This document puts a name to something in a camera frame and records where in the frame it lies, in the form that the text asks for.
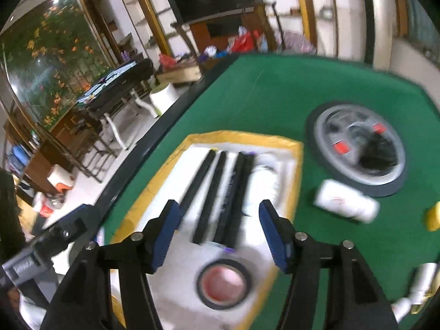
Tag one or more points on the black marker with purple tips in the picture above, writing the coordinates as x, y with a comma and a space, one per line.
240, 206

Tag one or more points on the white bottle with red label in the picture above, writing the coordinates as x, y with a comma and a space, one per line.
343, 201

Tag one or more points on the white round stool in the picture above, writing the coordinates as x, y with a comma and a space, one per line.
163, 98

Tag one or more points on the yellow round jar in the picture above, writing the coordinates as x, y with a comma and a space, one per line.
433, 216

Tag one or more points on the red plastic bag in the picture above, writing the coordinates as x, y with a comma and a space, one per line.
244, 41

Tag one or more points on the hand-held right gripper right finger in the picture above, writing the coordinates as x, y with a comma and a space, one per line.
275, 237

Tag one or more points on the small white bottle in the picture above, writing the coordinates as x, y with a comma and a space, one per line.
422, 282

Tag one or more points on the black marker with beige bands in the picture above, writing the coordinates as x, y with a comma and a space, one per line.
201, 175

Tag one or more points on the black tape roll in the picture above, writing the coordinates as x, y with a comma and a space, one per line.
220, 305

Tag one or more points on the brown television cabinet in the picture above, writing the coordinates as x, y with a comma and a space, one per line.
227, 27

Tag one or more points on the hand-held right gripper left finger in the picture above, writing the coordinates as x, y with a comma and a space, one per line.
166, 233

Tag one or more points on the white bottle with green label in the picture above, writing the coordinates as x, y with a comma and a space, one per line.
264, 185

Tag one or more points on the black folding table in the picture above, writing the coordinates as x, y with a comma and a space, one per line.
117, 82

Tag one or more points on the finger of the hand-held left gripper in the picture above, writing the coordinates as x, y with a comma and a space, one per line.
77, 221

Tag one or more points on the floral wall mural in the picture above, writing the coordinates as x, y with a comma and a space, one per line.
51, 62

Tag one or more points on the white tray with yellow rim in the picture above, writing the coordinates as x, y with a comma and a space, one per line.
178, 282

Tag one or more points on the round grey control panel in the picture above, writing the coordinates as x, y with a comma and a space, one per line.
326, 165

